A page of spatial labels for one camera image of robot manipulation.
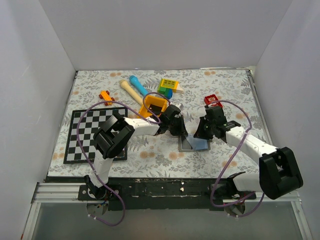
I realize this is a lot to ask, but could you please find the grey card holder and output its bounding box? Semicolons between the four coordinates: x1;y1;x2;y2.
178;134;211;152

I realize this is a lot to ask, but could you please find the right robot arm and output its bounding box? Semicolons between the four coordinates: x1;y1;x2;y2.
194;106;304;200

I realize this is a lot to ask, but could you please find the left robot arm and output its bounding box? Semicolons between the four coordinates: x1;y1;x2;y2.
84;104;188;200

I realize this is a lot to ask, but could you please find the black card in bin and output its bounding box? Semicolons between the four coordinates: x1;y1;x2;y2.
149;104;162;115

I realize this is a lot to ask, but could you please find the red owl block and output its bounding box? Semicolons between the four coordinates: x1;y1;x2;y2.
204;94;223;108

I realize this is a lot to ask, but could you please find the yellow toy bin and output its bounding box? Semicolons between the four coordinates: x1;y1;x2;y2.
138;95;168;118

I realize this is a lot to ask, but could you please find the colourful block house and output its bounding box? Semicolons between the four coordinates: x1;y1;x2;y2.
157;78;184;100

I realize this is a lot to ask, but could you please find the cream wooden pin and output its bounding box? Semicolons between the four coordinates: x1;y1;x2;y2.
119;79;143;106

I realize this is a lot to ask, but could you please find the orange toy car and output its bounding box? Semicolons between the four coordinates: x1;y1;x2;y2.
98;90;115;106

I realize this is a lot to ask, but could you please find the black white chessboard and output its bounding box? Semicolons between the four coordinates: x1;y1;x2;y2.
63;107;128;165

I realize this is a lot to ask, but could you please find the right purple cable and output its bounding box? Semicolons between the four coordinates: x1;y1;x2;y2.
209;100;265;218

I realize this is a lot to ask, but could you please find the purple cable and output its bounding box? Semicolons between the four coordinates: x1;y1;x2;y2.
76;91;172;227
209;100;265;218

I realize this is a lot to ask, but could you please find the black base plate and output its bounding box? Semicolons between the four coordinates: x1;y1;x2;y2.
44;176;231;212

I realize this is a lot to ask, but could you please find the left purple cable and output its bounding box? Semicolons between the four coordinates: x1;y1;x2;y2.
76;91;172;227

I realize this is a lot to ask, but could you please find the aluminium frame rail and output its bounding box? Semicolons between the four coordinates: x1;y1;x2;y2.
22;183;313;240

